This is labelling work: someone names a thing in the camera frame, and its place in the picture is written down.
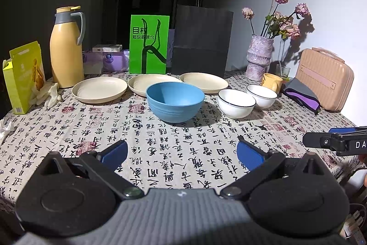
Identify yellow mug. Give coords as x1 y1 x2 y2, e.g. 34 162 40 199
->
261 73 283 94

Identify black paper bag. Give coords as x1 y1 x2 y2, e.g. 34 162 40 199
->
170 0 233 77

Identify purple tissue pack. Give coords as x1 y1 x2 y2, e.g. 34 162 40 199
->
82 50 129 75

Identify dried pink flowers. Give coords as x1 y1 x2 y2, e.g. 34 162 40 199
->
259 0 312 41

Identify calligraphy print tablecloth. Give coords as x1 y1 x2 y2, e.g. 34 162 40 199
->
1 89 351 212

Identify person's hand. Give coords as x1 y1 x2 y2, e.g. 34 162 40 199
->
358 154 367 164

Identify green paper bag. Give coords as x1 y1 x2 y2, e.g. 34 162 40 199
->
129 15 170 74

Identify white bowl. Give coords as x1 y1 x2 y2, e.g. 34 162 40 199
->
218 89 256 119
246 84 278 110

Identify purple textured vase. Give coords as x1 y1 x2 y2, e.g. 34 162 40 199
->
246 35 274 82

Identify white bowl near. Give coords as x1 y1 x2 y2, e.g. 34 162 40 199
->
218 89 256 119

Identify yellow thermos jug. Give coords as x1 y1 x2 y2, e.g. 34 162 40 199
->
50 6 86 88

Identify yellow snack box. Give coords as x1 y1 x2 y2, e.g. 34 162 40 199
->
3 41 45 115

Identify crumpled white tissue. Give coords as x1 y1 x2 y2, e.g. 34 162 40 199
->
0 119 14 145

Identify white rubber glove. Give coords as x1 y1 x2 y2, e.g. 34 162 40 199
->
29 82 62 108

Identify cream plate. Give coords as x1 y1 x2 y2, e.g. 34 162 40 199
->
72 77 128 104
128 74 180 98
179 72 229 94

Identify clear drinking glass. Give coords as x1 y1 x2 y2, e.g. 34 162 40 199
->
275 63 290 80

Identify white bowl far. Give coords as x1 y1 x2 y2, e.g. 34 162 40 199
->
246 84 278 110

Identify blue bowl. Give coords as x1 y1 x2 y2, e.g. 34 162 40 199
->
146 82 205 124

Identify small white box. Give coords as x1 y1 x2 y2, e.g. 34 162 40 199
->
92 44 122 53

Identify pink mini suitcase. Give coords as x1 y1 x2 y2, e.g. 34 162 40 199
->
295 47 354 112

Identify grey purple cloth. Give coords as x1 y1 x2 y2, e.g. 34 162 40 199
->
282 78 320 115

